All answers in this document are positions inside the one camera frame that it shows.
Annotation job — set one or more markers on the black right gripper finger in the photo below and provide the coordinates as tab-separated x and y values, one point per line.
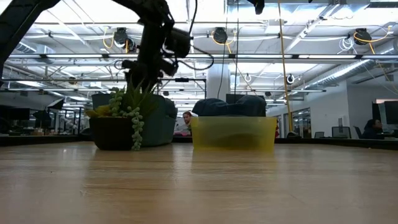
257	5

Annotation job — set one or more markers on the blue denim cap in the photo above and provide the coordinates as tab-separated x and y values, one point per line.
230	109

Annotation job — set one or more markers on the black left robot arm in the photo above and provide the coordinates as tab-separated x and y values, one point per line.
18	25

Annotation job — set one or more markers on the long ceiling light strip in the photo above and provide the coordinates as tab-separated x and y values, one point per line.
248	56

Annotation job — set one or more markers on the person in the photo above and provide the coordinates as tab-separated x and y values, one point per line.
186	117
371	130

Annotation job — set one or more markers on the red container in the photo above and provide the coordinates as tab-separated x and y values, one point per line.
183	133

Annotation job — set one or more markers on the potted succulent plant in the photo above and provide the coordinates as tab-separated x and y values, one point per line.
109	133

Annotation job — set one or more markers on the yellow translucent plastic bin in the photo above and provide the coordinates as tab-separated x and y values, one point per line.
202	133

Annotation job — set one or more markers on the black computer monitor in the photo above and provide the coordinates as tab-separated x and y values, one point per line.
391	112
233	97
15	113

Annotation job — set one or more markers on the black office chair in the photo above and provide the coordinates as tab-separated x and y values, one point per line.
319	135
341	132

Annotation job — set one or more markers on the black metal gantry frame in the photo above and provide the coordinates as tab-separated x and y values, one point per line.
186	80

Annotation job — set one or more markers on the silver spiral air duct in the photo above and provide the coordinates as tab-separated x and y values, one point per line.
28	48
342	73

